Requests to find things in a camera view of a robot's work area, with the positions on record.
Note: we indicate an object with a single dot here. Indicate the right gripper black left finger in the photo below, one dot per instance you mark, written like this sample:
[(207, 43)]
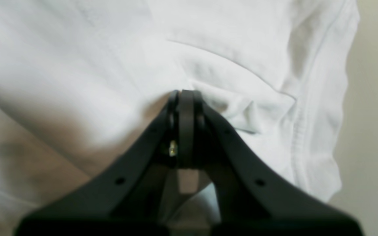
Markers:
[(124, 199)]

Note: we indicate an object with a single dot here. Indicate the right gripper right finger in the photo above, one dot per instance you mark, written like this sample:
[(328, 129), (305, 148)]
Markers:
[(253, 199)]

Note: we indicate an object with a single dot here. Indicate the white T-shirt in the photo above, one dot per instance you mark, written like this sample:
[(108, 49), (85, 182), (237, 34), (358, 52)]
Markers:
[(81, 79)]

